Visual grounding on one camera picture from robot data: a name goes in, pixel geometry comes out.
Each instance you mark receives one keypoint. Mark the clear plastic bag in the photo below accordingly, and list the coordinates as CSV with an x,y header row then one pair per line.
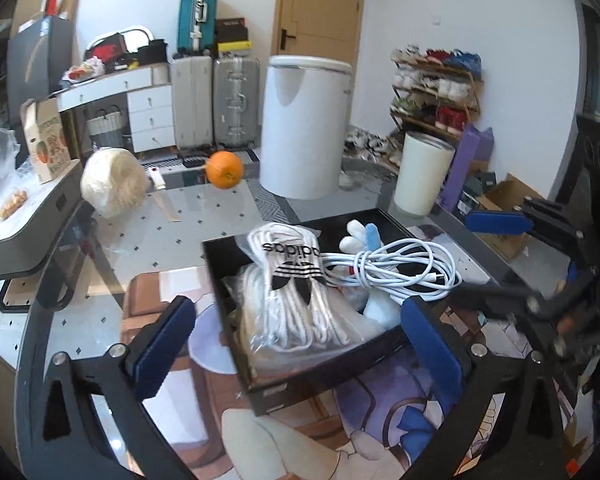
x,y
0,165

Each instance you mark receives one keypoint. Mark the white side table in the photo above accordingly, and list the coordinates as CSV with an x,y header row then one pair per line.
x,y
30,240

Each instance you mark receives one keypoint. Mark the plastic bag of food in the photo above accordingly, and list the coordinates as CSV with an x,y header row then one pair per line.
x,y
82,71

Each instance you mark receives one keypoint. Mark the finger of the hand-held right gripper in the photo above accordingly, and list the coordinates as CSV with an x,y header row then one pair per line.
x,y
505,302
495,222

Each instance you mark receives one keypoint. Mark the cream cylindrical bin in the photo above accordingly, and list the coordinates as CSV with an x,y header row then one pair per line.
x,y
422,175

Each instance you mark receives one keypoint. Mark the pile of small orange fruits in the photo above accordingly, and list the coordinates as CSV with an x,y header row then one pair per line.
x,y
5,207

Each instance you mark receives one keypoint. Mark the grey woven basket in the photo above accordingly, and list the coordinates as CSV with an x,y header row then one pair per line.
x,y
107,130

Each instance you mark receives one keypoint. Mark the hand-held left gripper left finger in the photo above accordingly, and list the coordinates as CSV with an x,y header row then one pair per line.
x,y
165,345

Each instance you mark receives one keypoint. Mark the wooden door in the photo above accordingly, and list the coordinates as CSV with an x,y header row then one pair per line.
x,y
320,5

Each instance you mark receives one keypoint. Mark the orange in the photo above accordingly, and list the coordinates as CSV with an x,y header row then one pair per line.
x,y
224,170

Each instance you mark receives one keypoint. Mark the striped floor rug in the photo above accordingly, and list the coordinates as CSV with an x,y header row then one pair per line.
x,y
180,160

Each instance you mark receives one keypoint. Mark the dark grey fridge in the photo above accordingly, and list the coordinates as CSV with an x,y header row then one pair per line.
x,y
37,60

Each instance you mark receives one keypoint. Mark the black bag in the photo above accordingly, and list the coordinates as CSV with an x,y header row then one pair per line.
x,y
152,54

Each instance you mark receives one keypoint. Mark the rows of shoes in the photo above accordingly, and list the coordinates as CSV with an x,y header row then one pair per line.
x,y
435,87

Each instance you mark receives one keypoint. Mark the silver suitcase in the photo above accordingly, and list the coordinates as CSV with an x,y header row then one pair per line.
x,y
236,102

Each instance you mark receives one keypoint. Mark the printed fruit carton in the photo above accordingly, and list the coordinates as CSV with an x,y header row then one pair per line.
x,y
47,145

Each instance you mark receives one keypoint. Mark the purple board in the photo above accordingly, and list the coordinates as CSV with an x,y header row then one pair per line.
x,y
467,170

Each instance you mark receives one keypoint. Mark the bag of white shoelaces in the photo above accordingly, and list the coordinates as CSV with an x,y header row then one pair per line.
x,y
290,280

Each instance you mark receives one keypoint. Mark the red black shoebox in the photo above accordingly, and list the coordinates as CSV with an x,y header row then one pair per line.
x,y
107,52

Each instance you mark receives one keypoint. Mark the teal suitcase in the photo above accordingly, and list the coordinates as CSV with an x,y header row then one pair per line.
x,y
197,15

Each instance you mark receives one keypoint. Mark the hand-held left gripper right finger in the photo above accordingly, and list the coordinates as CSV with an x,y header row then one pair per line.
x,y
430,345

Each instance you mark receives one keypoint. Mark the stack of dark boxes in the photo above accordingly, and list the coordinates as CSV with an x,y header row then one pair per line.
x,y
232,35

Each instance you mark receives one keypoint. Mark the wooden shoe rack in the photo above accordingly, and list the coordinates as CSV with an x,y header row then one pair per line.
x,y
472,95

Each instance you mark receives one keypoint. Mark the white desk with drawers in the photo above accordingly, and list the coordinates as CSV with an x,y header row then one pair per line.
x,y
150,110

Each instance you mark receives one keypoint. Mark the pile of white sneakers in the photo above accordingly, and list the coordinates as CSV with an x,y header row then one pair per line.
x,y
372,142

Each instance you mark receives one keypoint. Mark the white rounded frame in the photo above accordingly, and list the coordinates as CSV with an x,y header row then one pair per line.
x,y
140,27

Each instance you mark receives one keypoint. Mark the white suitcase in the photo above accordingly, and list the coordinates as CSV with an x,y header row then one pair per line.
x,y
192,105

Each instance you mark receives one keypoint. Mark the white cylindrical appliance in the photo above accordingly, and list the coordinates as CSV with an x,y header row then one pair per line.
x,y
305,130

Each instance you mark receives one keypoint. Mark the wrapped round cabbage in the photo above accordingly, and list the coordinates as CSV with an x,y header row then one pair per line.
x,y
112,182

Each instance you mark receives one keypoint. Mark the brown cardboard box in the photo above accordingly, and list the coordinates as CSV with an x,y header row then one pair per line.
x,y
505,200

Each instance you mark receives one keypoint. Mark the printed cartoon table mat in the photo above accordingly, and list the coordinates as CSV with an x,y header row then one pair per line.
x,y
305,440

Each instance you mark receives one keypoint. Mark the black cardboard box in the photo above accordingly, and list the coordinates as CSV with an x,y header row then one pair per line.
x,y
290,395

